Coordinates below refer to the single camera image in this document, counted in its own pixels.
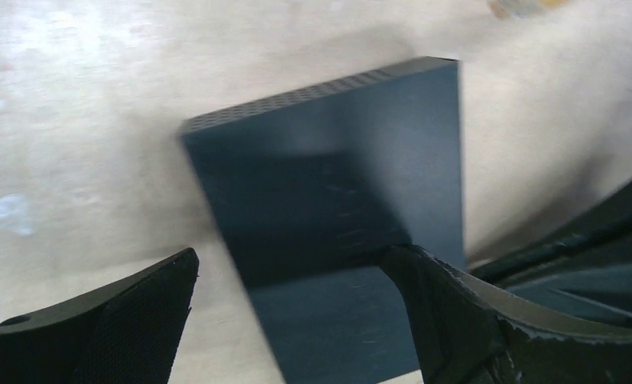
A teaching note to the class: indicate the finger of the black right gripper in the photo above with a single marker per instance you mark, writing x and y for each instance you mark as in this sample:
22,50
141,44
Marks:
583,268

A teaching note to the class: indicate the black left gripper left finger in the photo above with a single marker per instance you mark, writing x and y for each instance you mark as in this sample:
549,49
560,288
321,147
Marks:
125,332

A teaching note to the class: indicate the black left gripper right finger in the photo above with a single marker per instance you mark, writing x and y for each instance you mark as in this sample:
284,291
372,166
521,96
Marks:
466,330

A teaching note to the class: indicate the black network switch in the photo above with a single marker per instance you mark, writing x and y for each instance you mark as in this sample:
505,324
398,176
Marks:
304,184

